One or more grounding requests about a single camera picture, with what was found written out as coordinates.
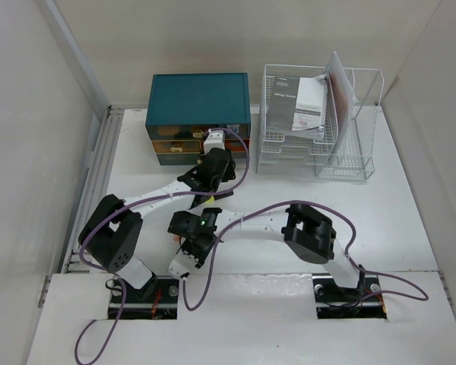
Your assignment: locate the black yellow highlighter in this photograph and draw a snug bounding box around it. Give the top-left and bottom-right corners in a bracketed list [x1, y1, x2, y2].
[205, 191, 234, 204]

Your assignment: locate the teal drawer organizer box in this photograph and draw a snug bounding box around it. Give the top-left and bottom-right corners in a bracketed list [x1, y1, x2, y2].
[145, 72, 251, 167]

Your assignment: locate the purple cable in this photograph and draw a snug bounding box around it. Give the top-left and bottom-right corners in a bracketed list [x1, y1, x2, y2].
[182, 200, 429, 312]
[74, 127, 251, 362]

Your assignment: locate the blue cleaning gel jar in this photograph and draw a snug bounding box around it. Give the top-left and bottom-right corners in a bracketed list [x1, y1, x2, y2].
[226, 124, 240, 134]

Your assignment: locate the aluminium frame rail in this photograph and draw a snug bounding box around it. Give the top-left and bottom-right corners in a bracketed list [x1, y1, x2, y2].
[52, 106, 124, 274]

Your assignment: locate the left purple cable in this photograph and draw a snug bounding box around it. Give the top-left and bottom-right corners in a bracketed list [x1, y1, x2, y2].
[74, 127, 251, 362]

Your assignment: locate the white wire file rack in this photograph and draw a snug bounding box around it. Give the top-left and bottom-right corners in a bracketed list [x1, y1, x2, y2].
[250, 65, 384, 182]

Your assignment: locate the grey setup guide booklet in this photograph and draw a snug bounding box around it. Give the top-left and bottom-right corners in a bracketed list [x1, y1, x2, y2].
[265, 74, 328, 141]

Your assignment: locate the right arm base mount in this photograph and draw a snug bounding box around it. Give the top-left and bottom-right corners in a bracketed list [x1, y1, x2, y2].
[312, 275, 387, 319]

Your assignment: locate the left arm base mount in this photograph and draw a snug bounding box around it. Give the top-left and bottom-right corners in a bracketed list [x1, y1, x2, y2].
[105, 276, 179, 320]

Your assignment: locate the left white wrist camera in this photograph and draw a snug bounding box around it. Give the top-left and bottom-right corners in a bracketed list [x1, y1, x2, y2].
[203, 129, 225, 154]

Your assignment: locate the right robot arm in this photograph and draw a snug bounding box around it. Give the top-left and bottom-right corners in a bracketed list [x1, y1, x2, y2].
[168, 203, 365, 302]

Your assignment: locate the clear mesh zip pouch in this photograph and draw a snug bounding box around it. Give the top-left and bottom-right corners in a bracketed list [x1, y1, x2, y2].
[327, 51, 356, 156]

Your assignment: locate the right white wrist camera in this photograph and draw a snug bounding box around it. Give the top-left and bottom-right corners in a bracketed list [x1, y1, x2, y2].
[168, 252, 198, 279]

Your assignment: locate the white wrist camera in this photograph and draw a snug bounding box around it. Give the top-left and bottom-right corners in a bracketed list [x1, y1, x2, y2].
[203, 129, 225, 154]
[168, 252, 198, 279]

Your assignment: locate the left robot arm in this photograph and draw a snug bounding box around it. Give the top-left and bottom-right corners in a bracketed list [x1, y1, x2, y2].
[78, 148, 236, 302]

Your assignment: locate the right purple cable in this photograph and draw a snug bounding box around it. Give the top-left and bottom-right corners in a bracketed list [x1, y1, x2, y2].
[182, 200, 429, 312]

